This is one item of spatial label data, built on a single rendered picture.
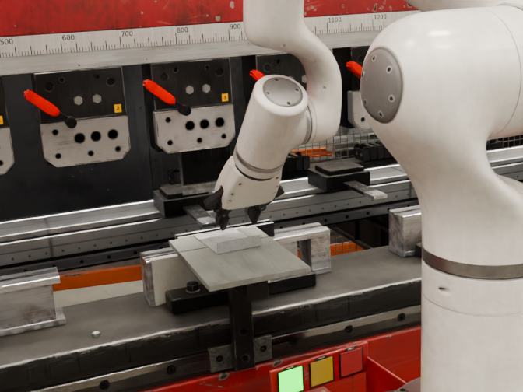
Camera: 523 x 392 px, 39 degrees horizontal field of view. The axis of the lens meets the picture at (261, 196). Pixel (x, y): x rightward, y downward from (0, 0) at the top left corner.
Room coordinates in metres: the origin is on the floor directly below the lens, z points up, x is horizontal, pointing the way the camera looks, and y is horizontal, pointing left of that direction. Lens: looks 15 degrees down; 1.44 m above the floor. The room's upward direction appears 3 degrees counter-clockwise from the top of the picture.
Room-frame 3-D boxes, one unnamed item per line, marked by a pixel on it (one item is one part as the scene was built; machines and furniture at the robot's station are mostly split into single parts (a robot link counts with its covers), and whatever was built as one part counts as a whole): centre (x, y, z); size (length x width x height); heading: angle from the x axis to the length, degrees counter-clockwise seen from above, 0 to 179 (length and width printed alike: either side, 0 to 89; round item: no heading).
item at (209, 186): (1.39, 0.11, 1.13); 0.10 x 0.02 x 0.10; 110
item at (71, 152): (1.30, 0.32, 1.26); 0.15 x 0.09 x 0.17; 110
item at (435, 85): (0.66, -0.19, 1.30); 0.19 x 0.12 x 0.24; 114
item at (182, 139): (1.37, 0.13, 1.26); 0.15 x 0.09 x 0.17; 110
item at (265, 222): (1.40, 0.08, 0.99); 0.20 x 0.03 x 0.03; 110
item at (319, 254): (1.40, 0.05, 0.92); 0.39 x 0.06 x 0.10; 110
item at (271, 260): (1.25, 0.05, 1.00); 0.26 x 0.18 x 0.01; 20
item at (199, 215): (1.54, 0.15, 1.01); 0.26 x 0.12 x 0.05; 20
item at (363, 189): (1.68, -0.22, 1.01); 0.26 x 0.12 x 0.05; 20
